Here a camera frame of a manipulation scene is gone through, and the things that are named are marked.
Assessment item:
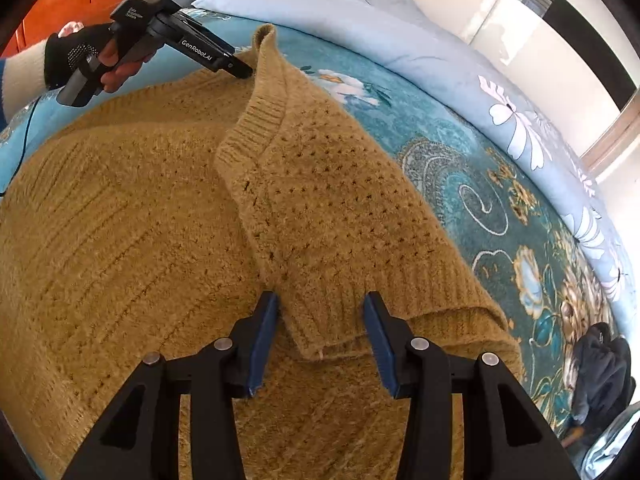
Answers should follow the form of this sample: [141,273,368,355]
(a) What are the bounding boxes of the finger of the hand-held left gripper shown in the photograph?
[167,12,254,80]

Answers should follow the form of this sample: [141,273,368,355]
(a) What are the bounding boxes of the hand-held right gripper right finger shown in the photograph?
[362,291,578,480]

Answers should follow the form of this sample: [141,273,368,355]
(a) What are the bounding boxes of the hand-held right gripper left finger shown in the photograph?
[61,291,279,480]

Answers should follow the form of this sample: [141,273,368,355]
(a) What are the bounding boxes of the mustard knitted sweater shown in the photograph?
[0,24,525,480]

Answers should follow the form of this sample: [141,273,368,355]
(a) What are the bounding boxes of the person's left forearm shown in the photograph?
[0,42,50,133]

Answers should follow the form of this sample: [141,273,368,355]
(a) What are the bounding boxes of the person's left hand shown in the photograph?
[44,21,162,94]

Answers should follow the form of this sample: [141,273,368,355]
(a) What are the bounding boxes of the teal floral bed sheet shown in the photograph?
[0,7,618,441]

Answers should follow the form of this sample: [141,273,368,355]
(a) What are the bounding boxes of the dark cloth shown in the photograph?
[569,322,636,428]

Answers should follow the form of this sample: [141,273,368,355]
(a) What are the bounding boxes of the light blue floral quilt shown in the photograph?
[150,0,632,306]

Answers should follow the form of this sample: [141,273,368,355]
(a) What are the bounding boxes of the black cable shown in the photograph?
[10,97,42,181]

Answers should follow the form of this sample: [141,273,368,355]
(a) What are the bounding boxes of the window frame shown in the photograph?
[502,0,640,171]

